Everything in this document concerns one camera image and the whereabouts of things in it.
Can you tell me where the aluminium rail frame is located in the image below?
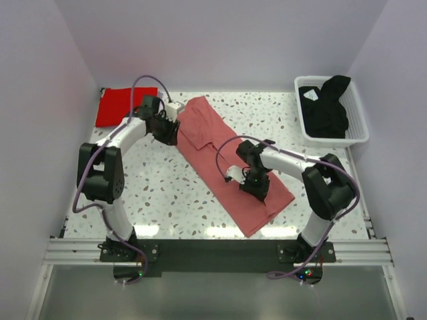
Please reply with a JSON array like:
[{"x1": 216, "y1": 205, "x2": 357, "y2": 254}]
[{"x1": 25, "y1": 193, "x2": 400, "y2": 320}]

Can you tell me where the black t shirt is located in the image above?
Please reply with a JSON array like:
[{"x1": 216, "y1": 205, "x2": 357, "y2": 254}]
[{"x1": 298, "y1": 75, "x2": 351, "y2": 139}]

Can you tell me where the pink t shirt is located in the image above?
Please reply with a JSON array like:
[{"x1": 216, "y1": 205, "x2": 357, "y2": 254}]
[{"x1": 174, "y1": 95, "x2": 296, "y2": 239}]

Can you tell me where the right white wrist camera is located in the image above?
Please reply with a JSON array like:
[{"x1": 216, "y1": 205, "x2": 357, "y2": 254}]
[{"x1": 225, "y1": 165, "x2": 246, "y2": 185}]

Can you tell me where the white plastic basket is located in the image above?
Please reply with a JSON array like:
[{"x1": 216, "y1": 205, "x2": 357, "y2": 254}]
[{"x1": 294, "y1": 75, "x2": 370, "y2": 148}]

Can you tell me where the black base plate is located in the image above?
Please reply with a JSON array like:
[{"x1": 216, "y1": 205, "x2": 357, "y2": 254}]
[{"x1": 99, "y1": 238, "x2": 337, "y2": 281}]

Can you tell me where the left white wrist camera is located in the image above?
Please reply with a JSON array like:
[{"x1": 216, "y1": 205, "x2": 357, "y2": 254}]
[{"x1": 165, "y1": 101, "x2": 185, "y2": 122}]

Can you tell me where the folded red t shirt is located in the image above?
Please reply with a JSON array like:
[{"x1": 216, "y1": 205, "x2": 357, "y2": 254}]
[{"x1": 95, "y1": 87, "x2": 158, "y2": 128}]

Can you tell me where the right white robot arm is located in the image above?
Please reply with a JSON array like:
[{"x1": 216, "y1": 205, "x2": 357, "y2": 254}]
[{"x1": 235, "y1": 140, "x2": 360, "y2": 262}]

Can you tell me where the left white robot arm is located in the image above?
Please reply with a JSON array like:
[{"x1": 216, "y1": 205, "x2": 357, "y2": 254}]
[{"x1": 72, "y1": 95, "x2": 185, "y2": 261}]

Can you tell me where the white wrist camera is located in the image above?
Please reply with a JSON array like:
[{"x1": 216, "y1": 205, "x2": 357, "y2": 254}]
[
  {"x1": 165, "y1": 101, "x2": 185, "y2": 122},
  {"x1": 225, "y1": 165, "x2": 246, "y2": 185}
]

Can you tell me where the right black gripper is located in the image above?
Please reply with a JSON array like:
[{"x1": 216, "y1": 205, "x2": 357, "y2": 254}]
[{"x1": 239, "y1": 167, "x2": 270, "y2": 202}]

